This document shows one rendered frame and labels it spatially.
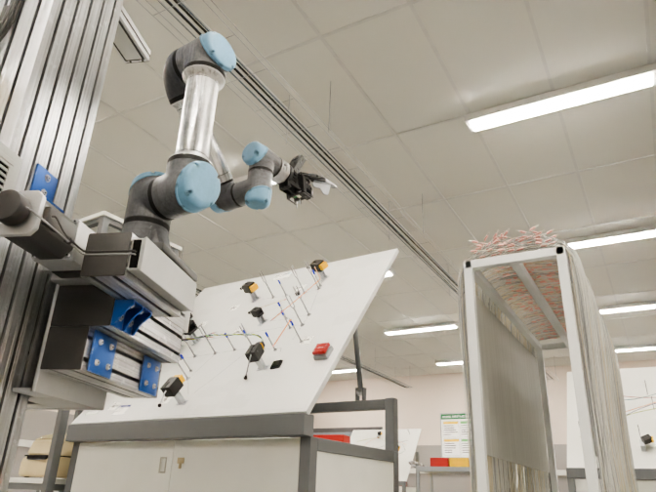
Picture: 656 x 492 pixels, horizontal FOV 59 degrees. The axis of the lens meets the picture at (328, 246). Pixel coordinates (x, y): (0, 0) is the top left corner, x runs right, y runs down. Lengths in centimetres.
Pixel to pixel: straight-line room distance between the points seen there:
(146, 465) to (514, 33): 315
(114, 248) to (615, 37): 354
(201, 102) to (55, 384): 77
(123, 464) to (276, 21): 264
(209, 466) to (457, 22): 287
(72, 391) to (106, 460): 111
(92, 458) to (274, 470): 91
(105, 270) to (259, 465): 101
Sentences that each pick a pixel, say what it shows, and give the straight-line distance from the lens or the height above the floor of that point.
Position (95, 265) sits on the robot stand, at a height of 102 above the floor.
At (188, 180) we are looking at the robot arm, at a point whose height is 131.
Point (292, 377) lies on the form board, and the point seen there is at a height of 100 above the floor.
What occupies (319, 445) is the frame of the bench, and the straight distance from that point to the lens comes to 189.
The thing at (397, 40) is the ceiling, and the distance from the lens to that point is 390.
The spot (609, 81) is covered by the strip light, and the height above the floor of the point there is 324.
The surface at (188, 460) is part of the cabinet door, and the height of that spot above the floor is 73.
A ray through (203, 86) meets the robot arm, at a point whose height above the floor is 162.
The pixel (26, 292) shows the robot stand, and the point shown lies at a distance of 137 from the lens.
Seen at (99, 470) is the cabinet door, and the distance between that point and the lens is 254.
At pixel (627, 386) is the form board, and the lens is 509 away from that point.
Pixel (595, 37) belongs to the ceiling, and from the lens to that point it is 414.
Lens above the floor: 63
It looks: 24 degrees up
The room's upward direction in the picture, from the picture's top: 2 degrees clockwise
